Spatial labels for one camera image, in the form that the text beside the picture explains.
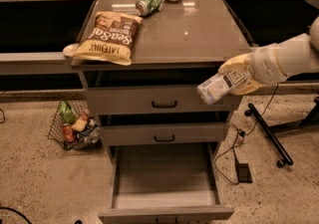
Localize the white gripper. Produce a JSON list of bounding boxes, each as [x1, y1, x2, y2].
[[218, 44, 287, 96]]

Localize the black wire basket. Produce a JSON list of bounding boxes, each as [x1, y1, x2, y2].
[[48, 101, 102, 150]]

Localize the green snack bag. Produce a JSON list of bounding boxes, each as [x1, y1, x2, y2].
[[58, 101, 77, 124]]

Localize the black cable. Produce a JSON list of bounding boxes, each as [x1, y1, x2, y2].
[[213, 83, 280, 186]]

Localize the brown yellow chip bag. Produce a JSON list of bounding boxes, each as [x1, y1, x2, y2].
[[74, 11, 142, 66]]

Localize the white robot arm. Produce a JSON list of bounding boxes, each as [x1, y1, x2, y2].
[[218, 18, 319, 95]]

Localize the grey drawer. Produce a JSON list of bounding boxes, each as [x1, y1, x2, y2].
[[100, 111, 230, 145], [98, 142, 234, 224], [84, 69, 241, 114]]

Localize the white round disc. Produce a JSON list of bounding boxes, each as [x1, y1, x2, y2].
[[63, 43, 79, 57]]

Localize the black wheeled stand base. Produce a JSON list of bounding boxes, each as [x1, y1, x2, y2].
[[245, 97, 319, 167]]

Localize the grey drawer cabinet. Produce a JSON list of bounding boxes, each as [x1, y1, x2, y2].
[[70, 0, 259, 224]]

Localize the grey middle drawer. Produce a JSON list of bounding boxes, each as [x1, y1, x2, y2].
[[100, 111, 230, 145]]

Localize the black foot pedal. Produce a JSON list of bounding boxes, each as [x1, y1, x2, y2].
[[235, 163, 252, 183]]

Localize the grey top drawer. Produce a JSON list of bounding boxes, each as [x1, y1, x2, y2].
[[84, 69, 241, 114]]

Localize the grey bottom drawer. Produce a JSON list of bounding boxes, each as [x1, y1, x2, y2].
[[98, 142, 234, 224]]

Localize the yellow bottle in basket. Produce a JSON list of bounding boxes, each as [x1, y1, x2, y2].
[[72, 112, 89, 131]]

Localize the green soda can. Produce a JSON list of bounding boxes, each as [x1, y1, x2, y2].
[[136, 0, 163, 17]]

